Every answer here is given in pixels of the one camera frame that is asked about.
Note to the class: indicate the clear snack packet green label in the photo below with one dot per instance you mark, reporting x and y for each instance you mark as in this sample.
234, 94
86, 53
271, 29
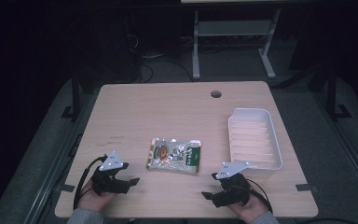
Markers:
174, 155

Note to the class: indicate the person's right hand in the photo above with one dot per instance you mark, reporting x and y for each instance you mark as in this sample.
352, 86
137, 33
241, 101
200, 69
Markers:
251, 211

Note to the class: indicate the white metal desk frame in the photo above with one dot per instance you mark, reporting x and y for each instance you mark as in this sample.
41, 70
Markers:
233, 28

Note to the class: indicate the white plastic ribbed tray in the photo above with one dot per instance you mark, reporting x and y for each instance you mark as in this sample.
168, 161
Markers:
253, 140

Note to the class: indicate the grey tape strip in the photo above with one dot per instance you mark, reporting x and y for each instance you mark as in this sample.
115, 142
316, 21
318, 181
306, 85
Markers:
67, 188
306, 187

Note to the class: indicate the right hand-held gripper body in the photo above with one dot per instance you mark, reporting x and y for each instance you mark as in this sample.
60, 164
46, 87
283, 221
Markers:
234, 189

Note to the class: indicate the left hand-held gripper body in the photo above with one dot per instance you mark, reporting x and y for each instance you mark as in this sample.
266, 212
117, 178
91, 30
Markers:
112, 161

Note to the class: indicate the person's left hand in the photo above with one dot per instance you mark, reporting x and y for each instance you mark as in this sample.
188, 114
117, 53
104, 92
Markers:
91, 200

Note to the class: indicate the black metal stand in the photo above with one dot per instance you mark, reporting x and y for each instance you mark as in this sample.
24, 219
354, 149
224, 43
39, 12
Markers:
75, 99
332, 93

